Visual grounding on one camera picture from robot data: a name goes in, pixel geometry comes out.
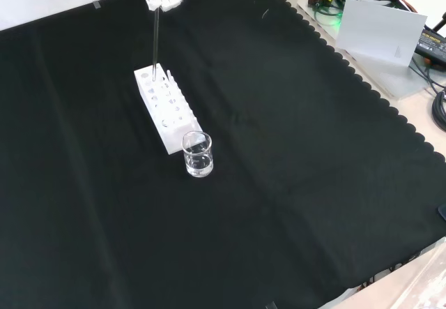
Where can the white test tube rack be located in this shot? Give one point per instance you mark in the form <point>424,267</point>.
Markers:
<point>170,141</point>

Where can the clear glass beaker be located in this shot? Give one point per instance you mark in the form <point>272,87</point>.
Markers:
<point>198,167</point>

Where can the clear tape piece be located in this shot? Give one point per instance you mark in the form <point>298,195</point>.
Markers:
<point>97,5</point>

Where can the pale board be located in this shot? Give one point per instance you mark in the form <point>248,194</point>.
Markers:
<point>380,31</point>

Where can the black bench cloth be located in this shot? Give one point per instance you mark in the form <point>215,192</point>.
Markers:
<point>244,183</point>

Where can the clear glass rod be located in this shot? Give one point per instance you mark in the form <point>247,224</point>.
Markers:
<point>155,44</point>

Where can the grey base plate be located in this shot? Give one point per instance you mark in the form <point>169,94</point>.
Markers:
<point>390,79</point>

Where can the black power adapter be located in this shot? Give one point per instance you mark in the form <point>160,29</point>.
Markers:
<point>432,42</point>

